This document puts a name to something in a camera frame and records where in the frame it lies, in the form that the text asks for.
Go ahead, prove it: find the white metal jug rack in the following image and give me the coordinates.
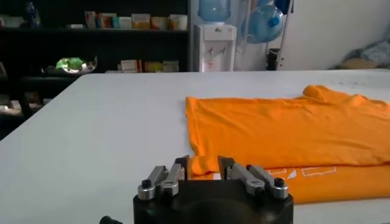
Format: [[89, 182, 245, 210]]
[[234, 0, 295, 71]]

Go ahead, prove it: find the pile of grey-blue clothes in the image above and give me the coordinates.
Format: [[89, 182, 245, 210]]
[[344, 39, 390, 69]]

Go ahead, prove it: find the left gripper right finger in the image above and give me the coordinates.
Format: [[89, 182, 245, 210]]
[[218, 155, 289, 200]]

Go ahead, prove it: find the red white medicine box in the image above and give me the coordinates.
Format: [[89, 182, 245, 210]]
[[99, 13, 118, 29]]

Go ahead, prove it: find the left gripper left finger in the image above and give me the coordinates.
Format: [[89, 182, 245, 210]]
[[137, 155, 190, 201]]

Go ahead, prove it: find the orange white medicine box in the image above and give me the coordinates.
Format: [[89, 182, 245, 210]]
[[151, 16, 170, 30]]

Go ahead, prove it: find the white green medicine box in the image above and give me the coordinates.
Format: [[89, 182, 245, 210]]
[[163, 60, 180, 73]]

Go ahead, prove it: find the green yellow medicine box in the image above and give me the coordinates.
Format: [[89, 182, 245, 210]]
[[144, 60, 164, 73]]

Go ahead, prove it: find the red white flat box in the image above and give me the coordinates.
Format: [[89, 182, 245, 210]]
[[121, 59, 143, 73]]

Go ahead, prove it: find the black hanging tool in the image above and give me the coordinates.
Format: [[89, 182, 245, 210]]
[[266, 47, 281, 71]]

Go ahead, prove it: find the white water dispenser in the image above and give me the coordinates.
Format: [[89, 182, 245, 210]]
[[193, 24, 238, 73]]

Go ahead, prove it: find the black shelving unit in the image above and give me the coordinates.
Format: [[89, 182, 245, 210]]
[[0, 0, 191, 122]]

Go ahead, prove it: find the teal white medicine box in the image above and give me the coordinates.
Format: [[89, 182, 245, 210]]
[[118, 16, 132, 30]]

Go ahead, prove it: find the glass bowl with green packets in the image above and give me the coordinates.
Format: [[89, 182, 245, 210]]
[[42, 54, 98, 75]]

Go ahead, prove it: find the yellow white medicine box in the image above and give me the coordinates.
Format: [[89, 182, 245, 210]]
[[131, 13, 152, 30]]

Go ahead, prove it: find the blue plastic bottle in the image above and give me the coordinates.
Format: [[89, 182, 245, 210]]
[[26, 1, 41, 28]]

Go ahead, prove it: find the orange t-shirt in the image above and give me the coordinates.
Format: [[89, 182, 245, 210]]
[[185, 85, 390, 205]]

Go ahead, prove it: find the white pink medicine box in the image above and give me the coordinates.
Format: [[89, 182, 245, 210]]
[[84, 11, 98, 29]]

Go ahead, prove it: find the closed cardboard box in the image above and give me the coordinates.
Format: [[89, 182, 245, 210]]
[[339, 57, 375, 70]]

